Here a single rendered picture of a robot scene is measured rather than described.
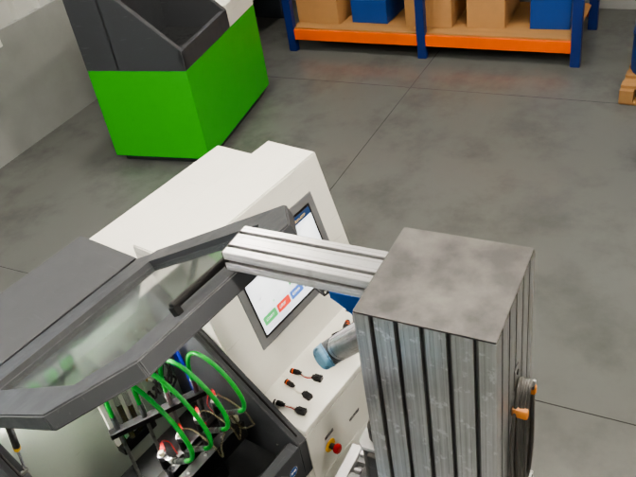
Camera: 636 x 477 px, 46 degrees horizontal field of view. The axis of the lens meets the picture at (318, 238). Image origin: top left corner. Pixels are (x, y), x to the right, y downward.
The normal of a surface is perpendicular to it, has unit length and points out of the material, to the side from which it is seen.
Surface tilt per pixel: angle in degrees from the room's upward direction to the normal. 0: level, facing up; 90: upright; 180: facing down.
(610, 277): 0
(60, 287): 0
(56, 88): 90
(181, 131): 90
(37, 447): 90
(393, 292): 0
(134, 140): 90
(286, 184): 76
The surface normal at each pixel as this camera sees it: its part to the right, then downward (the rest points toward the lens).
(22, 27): 0.89, 0.16
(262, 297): 0.75, 0.06
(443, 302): -0.14, -0.79
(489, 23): -0.42, 0.59
